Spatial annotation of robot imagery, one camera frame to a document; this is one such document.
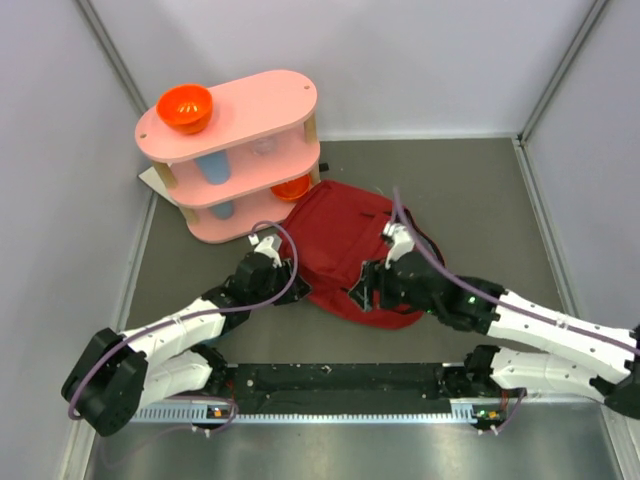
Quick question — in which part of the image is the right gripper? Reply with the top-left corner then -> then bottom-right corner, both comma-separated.
349,256 -> 440,316

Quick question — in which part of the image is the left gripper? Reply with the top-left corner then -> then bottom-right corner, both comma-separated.
249,258 -> 312,307

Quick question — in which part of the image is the red backpack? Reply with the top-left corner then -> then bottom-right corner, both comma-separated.
279,180 -> 422,330

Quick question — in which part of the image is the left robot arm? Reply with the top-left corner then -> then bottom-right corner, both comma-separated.
61,250 -> 310,437

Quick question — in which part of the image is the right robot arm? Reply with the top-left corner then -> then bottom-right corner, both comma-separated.
348,251 -> 639,419

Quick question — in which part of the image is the orange bowl lower shelf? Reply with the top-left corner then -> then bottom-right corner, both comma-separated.
270,174 -> 312,202

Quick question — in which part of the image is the pink three-tier wooden shelf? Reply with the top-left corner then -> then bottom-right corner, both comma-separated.
135,70 -> 320,244

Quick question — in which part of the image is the blue plastic cup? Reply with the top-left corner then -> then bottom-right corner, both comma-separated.
194,150 -> 231,185

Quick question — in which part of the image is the clear plastic cup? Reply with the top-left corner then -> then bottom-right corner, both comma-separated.
251,136 -> 278,156

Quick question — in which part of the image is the white paper sheet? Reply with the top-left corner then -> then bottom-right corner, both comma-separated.
138,167 -> 173,203

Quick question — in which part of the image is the orange bowl on top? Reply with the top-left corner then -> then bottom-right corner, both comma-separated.
155,84 -> 214,135

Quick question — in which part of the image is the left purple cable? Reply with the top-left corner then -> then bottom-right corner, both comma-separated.
67,220 -> 300,437

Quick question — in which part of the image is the purple cable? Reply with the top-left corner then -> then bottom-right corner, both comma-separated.
67,220 -> 300,437
392,185 -> 640,436

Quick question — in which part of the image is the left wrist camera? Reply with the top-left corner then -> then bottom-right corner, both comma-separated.
248,233 -> 282,267

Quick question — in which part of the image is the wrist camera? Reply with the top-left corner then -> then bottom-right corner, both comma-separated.
381,221 -> 415,269
248,233 -> 282,267

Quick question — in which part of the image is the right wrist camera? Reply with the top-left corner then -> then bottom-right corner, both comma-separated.
381,221 -> 415,269

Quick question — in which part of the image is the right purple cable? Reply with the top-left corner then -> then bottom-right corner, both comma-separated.
392,185 -> 640,436

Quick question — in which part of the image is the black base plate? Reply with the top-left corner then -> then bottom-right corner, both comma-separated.
200,363 -> 518,415

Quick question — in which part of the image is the white slotted cable duct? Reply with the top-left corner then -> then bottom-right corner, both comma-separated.
132,397 -> 481,425

